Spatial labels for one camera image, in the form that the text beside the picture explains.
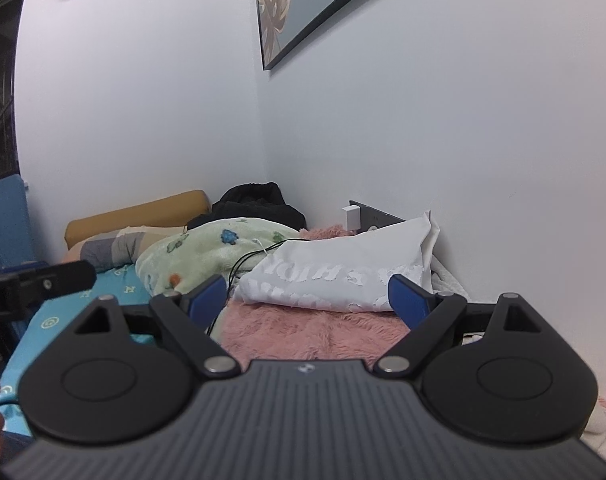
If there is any turquoise patterned bed sheet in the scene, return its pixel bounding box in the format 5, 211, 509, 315
0, 264, 150, 437

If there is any blue covered chair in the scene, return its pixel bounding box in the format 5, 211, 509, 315
0, 174, 46, 269

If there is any pink fluffy blanket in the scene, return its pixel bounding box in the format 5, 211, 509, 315
217, 224, 606, 416

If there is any green fleece cartoon blanket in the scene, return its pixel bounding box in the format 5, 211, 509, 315
136, 218, 300, 296

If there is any black cable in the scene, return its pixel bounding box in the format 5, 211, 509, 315
204, 236, 304, 338

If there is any white t-shirt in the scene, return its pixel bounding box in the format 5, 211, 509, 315
232, 211, 440, 312

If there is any tan headboard cushion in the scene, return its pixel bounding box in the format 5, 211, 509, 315
64, 190, 211, 248

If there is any black clothing pile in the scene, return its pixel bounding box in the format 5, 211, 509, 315
187, 182, 307, 231

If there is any white wall charger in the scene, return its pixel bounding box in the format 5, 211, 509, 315
342, 204, 361, 233

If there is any striped pillow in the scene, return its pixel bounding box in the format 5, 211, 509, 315
62, 226, 186, 273

